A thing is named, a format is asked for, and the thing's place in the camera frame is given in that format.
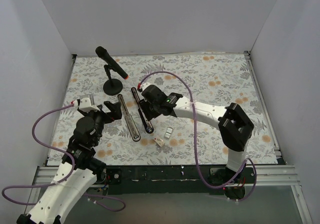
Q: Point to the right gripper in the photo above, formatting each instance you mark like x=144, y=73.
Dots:
x=144, y=104

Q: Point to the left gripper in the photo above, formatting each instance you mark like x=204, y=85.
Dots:
x=110, y=112

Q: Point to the grey black stapler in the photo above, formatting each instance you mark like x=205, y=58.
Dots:
x=135, y=135

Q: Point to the staple strips pack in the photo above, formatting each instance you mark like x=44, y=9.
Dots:
x=168, y=132

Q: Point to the staple box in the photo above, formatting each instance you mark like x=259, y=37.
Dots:
x=159, y=141

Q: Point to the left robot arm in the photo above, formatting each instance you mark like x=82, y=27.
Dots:
x=79, y=168

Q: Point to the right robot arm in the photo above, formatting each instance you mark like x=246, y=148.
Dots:
x=234, y=125

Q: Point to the black microphone stand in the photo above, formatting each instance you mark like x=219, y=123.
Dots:
x=112, y=86

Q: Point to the black microphone orange tip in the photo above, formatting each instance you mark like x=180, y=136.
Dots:
x=104, y=55

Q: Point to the floral patterned table mat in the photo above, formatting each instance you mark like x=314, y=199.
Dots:
x=212, y=79

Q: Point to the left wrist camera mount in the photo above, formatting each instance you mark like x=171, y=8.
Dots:
x=85, y=103

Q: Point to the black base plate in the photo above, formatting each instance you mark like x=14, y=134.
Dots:
x=141, y=179

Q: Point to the aluminium frame rail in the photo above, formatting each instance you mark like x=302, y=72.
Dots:
x=267, y=175

